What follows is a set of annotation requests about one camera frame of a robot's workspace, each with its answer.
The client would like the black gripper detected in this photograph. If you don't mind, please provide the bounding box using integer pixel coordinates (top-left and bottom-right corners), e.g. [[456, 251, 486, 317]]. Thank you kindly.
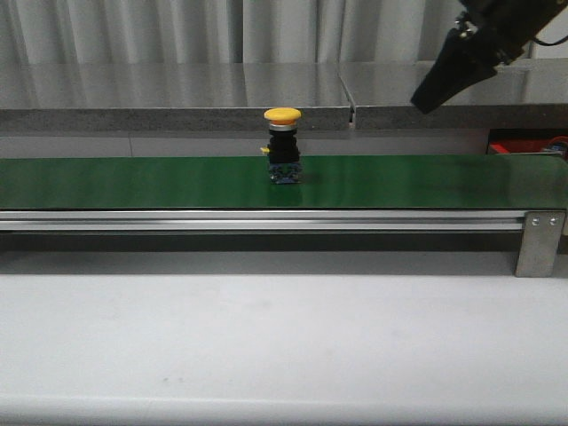
[[411, 0, 564, 114]]

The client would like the yellow push button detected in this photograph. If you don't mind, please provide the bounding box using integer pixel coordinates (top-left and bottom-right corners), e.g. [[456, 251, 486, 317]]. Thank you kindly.
[[262, 107, 302, 185]]

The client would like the red push button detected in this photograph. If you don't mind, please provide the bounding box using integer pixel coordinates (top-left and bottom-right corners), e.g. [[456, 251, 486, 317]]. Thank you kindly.
[[541, 136, 568, 160]]

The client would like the grey stone shelf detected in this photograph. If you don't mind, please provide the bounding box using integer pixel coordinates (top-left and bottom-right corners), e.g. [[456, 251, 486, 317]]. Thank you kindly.
[[1, 59, 567, 133]]

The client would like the red plastic tray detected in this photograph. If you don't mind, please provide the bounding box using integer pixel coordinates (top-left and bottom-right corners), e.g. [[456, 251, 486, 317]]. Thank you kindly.
[[488, 138, 552, 154]]

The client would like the green conveyor belt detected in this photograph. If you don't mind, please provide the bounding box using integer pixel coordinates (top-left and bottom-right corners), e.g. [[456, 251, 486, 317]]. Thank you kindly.
[[0, 154, 568, 210]]

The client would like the white curtain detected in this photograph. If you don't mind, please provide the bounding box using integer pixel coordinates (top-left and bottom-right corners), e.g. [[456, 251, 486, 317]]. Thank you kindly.
[[0, 0, 568, 66]]

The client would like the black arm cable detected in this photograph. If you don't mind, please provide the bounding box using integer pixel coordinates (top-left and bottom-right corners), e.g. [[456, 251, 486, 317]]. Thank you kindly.
[[532, 34, 568, 48]]

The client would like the steel conveyor support bracket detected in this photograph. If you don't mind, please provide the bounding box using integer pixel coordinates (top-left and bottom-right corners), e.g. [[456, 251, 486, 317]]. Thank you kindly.
[[515, 210, 566, 278]]

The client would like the aluminium conveyor frame rail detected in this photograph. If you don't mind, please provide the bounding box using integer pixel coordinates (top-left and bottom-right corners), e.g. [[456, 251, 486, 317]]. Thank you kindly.
[[1, 209, 527, 233]]

